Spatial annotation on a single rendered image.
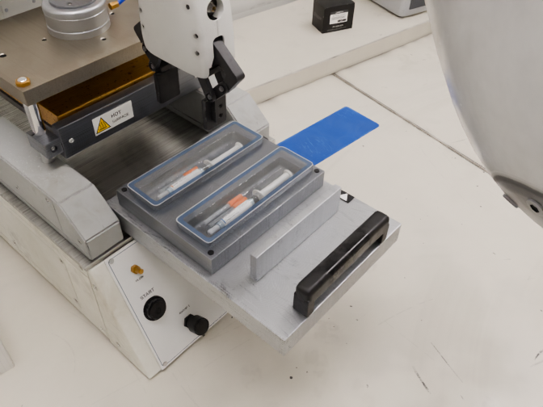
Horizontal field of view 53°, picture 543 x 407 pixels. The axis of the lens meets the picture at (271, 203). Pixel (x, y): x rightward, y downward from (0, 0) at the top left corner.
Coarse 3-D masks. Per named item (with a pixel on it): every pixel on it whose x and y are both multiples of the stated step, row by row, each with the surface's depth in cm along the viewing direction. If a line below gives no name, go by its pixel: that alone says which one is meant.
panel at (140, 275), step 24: (120, 264) 69; (144, 264) 71; (120, 288) 69; (144, 288) 71; (168, 288) 74; (192, 288) 77; (144, 312) 72; (168, 312) 74; (192, 312) 77; (216, 312) 80; (144, 336) 72; (168, 336) 75; (192, 336) 78; (168, 360) 75
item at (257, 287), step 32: (320, 192) 70; (128, 224) 66; (288, 224) 60; (320, 224) 65; (352, 224) 66; (160, 256) 65; (256, 256) 57; (288, 256) 62; (320, 256) 62; (224, 288) 59; (256, 288) 59; (288, 288) 59; (256, 320) 56; (288, 320) 56
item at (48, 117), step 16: (128, 64) 75; (144, 64) 75; (96, 80) 72; (112, 80) 72; (128, 80) 72; (64, 96) 69; (80, 96) 69; (96, 96) 69; (48, 112) 67; (64, 112) 66; (48, 128) 70
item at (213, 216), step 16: (272, 160) 69; (288, 160) 69; (304, 160) 69; (240, 176) 67; (256, 176) 67; (272, 176) 67; (288, 176) 67; (224, 192) 65; (240, 192) 65; (256, 192) 65; (272, 192) 65; (192, 208) 63; (208, 208) 63; (224, 208) 63; (240, 208) 63; (192, 224) 61; (208, 224) 61; (224, 224) 61; (208, 240) 59
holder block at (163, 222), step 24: (192, 144) 73; (264, 144) 73; (240, 168) 69; (120, 192) 66; (192, 192) 66; (288, 192) 66; (312, 192) 69; (144, 216) 64; (168, 216) 63; (264, 216) 63; (168, 240) 63; (192, 240) 60; (240, 240) 61; (216, 264) 59
